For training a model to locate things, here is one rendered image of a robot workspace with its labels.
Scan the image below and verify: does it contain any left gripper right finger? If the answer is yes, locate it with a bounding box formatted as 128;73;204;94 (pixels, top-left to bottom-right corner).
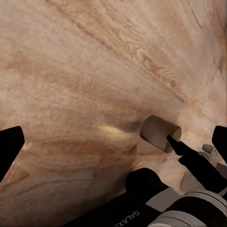
212;126;227;164

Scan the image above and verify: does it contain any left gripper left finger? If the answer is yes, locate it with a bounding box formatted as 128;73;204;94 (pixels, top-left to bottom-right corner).
0;126;25;182

